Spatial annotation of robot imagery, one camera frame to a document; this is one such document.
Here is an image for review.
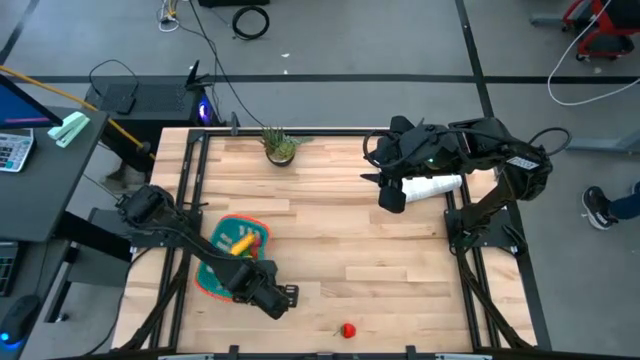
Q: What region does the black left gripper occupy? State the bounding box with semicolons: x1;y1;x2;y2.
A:
229;259;301;321

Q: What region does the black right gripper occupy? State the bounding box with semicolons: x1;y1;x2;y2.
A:
359;115;454;215

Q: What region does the white checked cloth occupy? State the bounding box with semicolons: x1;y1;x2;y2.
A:
402;173;464;204

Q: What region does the yellow toy banana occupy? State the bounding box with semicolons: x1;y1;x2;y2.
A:
229;231;258;257

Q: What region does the teal basket with orange rim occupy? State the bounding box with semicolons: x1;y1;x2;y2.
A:
194;213;273;304

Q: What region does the small potted succulent plant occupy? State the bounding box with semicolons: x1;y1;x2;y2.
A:
258;126;316;168

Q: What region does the person's shoe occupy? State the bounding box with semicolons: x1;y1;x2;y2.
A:
580;185;614;232

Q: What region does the black antenna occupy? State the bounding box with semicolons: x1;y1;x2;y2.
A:
184;59;212;92

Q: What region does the grey table foot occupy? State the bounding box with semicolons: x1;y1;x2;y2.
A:
564;133;640;157

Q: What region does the black computer tower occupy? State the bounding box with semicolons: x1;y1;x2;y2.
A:
83;74;222;154

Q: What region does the person's leg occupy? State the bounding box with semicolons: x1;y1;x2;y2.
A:
606;179;640;222

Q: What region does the flat black box on tower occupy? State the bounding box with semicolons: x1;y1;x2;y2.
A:
102;82;140;116

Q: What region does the dark grey desk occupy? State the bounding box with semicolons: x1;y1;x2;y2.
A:
0;104;110;245

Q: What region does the black computer mouse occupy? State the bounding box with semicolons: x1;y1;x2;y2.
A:
0;293;42;347

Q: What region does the mint green stapler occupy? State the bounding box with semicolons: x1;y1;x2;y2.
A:
47;110;92;149

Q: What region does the dark keyboard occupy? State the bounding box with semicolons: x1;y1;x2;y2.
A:
0;241;20;298

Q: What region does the grey desk calculator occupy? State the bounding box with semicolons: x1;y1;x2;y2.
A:
0;128;35;174

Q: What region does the computer monitor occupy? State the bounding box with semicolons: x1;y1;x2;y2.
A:
0;74;64;131

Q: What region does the black metal table frame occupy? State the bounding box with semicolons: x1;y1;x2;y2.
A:
117;127;536;360

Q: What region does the long black floor cable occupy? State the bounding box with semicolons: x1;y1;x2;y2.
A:
187;0;267;129

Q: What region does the coiled black cable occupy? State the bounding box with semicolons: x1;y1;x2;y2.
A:
231;4;272;42

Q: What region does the white floor cable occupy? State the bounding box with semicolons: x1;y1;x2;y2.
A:
546;0;640;108

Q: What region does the white cable bundle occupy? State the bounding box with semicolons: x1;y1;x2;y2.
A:
158;0;182;34

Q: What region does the yellow cable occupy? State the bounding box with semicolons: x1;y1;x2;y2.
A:
0;64;157;161

